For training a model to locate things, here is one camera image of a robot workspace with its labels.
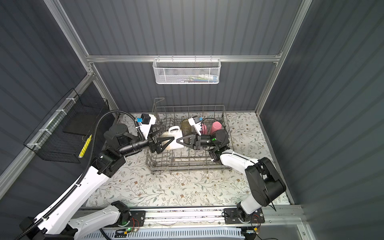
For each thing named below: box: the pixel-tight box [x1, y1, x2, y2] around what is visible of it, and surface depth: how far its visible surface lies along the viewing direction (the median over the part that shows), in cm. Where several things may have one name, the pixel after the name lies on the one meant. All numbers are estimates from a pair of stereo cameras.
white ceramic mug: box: [161, 126, 184, 150], surface depth 67 cm
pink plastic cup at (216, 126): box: [211, 121, 223, 134], surface depth 96 cm
